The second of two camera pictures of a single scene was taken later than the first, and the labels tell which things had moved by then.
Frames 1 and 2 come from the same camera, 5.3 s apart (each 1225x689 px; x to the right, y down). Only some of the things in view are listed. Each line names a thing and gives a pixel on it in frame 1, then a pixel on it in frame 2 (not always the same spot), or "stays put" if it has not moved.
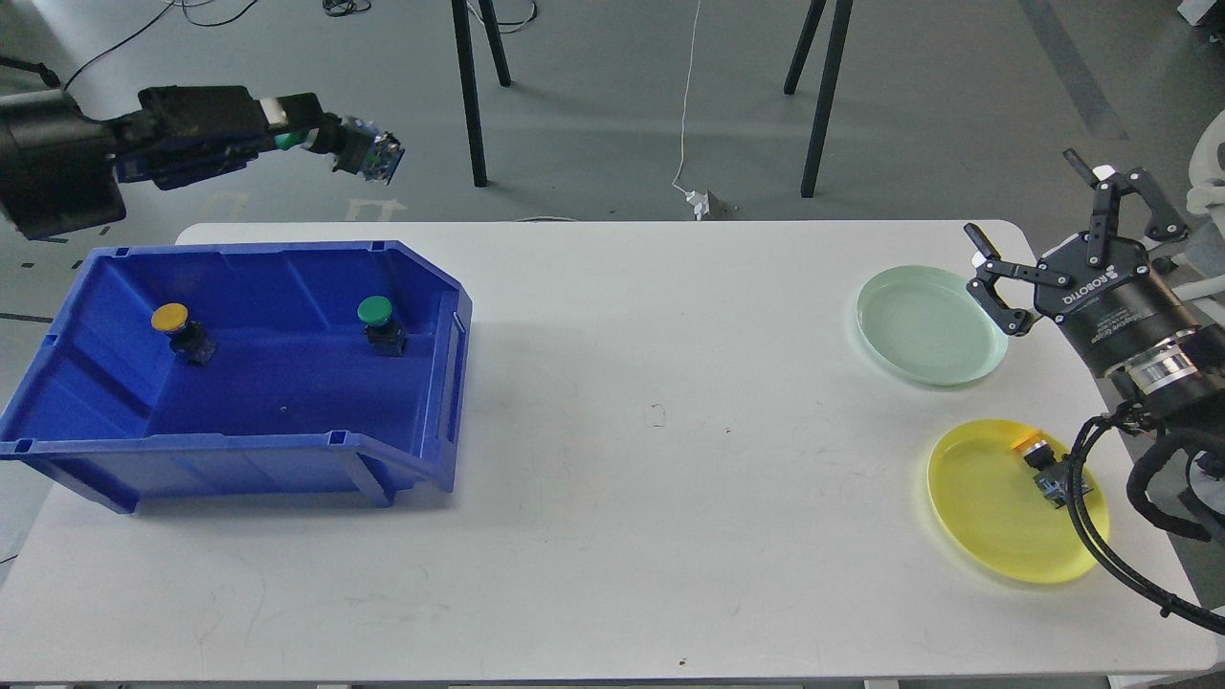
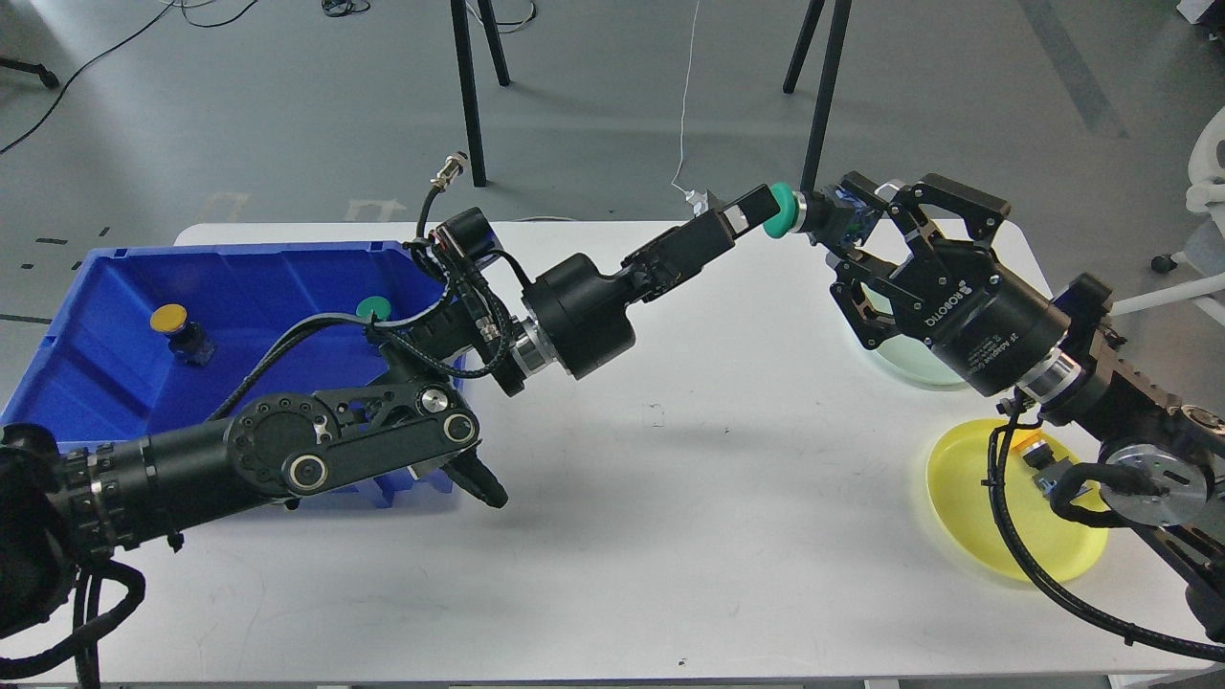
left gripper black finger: x=174 y=116 → x=688 y=246
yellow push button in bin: x=187 y=338 stays put
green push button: x=365 y=149 → x=836 y=218
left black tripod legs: x=461 y=23 stays put
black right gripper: x=1118 y=311 → x=998 y=330
